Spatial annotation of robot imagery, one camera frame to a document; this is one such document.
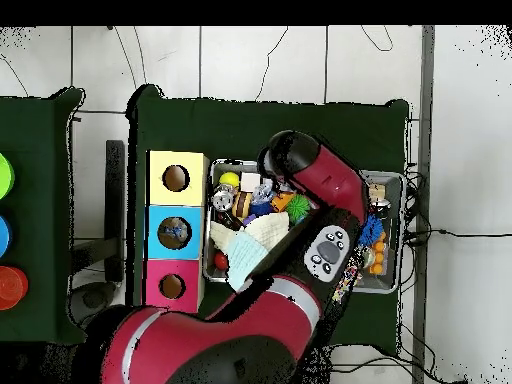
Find wooden box with three holes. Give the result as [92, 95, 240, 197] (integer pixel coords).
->
[143, 149, 211, 315]

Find clear mesh bin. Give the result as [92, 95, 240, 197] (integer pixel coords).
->
[203, 159, 405, 296]

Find small wooden cube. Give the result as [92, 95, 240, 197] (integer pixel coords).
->
[239, 172, 262, 193]

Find black soda can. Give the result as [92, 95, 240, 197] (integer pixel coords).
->
[211, 185, 237, 213]

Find green spiky rubber ball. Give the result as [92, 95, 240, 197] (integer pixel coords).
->
[286, 195, 312, 224]

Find yellow smiley ball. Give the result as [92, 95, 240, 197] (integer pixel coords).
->
[219, 171, 241, 190]

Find red ball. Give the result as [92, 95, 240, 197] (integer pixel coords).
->
[213, 251, 231, 273]

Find blue spiky rubber ball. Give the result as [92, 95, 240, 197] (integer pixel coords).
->
[359, 217, 385, 248]

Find black chair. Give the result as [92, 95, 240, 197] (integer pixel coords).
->
[70, 139, 128, 325]

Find green cloth side table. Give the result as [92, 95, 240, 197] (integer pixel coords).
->
[0, 87, 88, 345]

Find blue plastic cup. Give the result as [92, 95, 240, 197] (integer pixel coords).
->
[0, 214, 13, 259]

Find green plastic cup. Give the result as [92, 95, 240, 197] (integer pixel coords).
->
[0, 151, 16, 201]

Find red plastic cup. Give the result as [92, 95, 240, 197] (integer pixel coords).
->
[0, 265, 30, 312]

